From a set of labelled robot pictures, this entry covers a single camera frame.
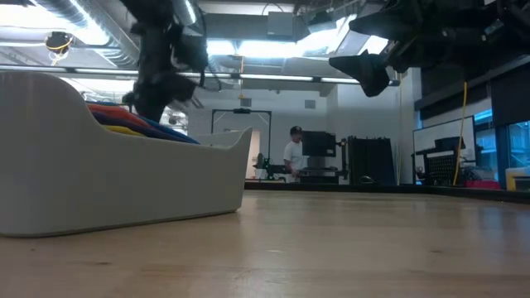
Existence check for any black equipment cart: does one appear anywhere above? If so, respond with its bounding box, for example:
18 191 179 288
412 136 467 186

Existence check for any person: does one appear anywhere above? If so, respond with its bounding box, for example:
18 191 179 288
283 125 308 184

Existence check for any grey plastic basket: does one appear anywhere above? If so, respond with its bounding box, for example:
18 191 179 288
0 70 253 238

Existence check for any black gantry frame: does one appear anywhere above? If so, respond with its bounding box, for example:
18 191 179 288
210 108 273 161

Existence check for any black aluminium table frame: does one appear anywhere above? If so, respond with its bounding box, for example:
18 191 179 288
243 181 530 204

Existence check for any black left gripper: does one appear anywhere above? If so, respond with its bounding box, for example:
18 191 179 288
123 24 210 123

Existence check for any red black tool box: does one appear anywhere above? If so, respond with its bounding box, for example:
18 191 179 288
463 178 502 190

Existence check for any black monitor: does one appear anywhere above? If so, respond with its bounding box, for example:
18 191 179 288
301 130 337 158

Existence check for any yellow extension cable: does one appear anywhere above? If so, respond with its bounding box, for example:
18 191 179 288
452 80 469 186

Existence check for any purple measuring cup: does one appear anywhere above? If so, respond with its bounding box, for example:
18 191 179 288
91 111 186 142

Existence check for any yellow measuring cup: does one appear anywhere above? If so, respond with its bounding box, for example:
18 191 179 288
102 124 147 138

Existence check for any dark room divider panel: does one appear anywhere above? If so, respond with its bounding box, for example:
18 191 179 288
346 135 398 186

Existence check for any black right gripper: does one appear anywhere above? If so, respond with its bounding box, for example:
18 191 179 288
329 0 498 99

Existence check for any grey ceiling box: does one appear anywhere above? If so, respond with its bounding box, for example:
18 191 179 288
267 11 296 38

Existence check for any black yellow cable reel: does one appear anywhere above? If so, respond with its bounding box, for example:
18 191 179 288
44 31 75 66

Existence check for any blue measuring cup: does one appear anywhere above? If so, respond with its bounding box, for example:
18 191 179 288
138 117 201 146

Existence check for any orange measuring cup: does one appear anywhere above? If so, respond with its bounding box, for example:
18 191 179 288
86 103 152 128

